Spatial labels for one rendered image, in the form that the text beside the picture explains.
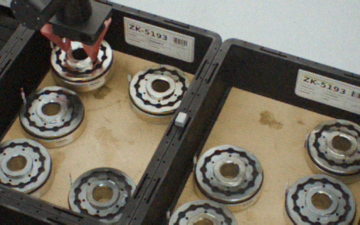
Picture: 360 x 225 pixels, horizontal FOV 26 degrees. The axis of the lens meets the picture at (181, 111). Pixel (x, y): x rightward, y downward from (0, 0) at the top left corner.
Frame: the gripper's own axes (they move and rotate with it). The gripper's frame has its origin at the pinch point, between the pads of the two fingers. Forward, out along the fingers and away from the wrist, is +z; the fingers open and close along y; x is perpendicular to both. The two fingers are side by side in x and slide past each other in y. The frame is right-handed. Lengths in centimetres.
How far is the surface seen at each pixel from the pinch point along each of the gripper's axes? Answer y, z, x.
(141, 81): 10.6, 3.1, 0.1
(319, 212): 44.5, 2.7, -12.7
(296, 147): 37.5, 6.7, -0.4
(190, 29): 16.0, -3.4, 8.2
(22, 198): 7.3, -4.8, -30.2
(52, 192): 6.2, 5.4, -23.0
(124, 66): 5.3, 6.3, 4.4
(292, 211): 40.9, 3.2, -13.7
